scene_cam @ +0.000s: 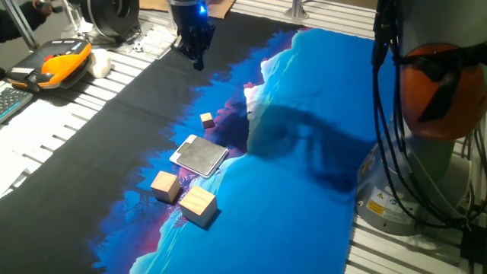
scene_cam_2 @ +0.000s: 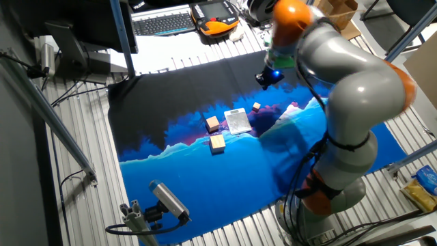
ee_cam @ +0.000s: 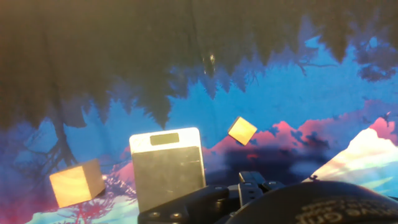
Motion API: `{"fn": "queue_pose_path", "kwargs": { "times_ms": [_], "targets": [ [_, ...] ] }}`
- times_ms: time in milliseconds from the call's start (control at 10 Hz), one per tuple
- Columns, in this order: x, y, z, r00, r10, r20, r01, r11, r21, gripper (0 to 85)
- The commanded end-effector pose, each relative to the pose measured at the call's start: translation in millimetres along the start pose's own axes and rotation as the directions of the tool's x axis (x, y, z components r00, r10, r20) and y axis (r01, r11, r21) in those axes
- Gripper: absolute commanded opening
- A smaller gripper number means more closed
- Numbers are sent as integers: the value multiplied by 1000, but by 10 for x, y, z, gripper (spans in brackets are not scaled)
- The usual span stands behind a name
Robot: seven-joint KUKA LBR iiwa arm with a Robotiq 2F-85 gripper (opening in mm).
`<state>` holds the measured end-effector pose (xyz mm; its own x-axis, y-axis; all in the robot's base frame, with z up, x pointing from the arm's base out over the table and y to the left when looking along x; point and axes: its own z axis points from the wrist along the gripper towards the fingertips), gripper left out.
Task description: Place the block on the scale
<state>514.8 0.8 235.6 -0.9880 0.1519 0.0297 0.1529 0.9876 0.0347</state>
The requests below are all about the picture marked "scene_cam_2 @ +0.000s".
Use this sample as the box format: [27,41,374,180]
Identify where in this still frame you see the black office chair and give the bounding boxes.
[360,0,437,55]

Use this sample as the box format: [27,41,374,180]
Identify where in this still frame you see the short aluminium extrusion post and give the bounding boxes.
[119,200,160,246]

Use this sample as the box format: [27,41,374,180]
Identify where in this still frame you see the wide black arm strap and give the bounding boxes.
[294,170,342,201]

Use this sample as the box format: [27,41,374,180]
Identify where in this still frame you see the medium wooden block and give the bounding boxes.
[205,115,221,134]

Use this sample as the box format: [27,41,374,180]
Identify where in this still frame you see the black camera ball mount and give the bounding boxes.
[143,201,168,230]

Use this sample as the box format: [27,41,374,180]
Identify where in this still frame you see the orange black teach pendant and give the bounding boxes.
[190,0,240,38]

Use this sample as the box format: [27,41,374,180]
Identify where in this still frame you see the blue snack bag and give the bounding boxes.
[411,165,437,196]

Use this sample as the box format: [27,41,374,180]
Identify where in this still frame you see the large wooden block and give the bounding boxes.
[208,133,227,154]

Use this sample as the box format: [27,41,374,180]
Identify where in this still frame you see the yellow snack bag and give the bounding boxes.
[399,179,437,213]

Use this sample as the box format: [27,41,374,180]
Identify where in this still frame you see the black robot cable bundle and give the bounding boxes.
[281,133,330,246]

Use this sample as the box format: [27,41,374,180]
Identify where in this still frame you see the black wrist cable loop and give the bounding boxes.
[293,16,328,112]

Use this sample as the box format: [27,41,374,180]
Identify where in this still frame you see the grey camera with blue tip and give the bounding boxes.
[148,180,191,223]

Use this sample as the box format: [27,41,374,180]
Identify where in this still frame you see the silver digital scale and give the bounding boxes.
[223,107,253,136]

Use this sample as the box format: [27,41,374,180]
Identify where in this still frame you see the green wrist flange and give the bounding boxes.
[268,49,296,69]

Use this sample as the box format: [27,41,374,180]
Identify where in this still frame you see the black cable with plug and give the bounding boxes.
[0,50,48,80]

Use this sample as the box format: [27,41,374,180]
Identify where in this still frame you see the black filament spool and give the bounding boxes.
[246,0,277,25]

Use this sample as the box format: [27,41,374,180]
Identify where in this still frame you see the white crumpled cloth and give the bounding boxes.
[228,25,246,42]

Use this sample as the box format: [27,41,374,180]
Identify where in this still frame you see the thin black arm strap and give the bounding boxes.
[326,131,371,153]

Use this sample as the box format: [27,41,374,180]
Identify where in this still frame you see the black computer monitor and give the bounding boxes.
[10,0,139,85]

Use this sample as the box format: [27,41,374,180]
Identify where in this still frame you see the blue landscape print cloth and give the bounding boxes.
[107,51,409,245]

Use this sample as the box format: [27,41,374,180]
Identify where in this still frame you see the brown cardboard box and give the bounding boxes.
[312,0,358,31]

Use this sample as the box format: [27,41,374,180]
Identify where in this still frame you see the black camera cable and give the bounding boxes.
[104,218,187,236]

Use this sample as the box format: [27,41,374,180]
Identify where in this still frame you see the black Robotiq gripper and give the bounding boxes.
[255,65,285,91]

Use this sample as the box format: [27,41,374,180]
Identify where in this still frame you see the aluminium frame bar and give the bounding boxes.
[0,47,98,187]
[384,3,437,64]
[387,139,437,175]
[109,0,137,78]

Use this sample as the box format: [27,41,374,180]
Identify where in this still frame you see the black computer keyboard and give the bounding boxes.
[131,4,196,37]

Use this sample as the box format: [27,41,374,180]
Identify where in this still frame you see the silver cylindrical device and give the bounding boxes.
[40,42,56,78]

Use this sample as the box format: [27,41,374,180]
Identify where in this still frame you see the brown cardboard panel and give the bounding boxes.
[403,40,437,110]

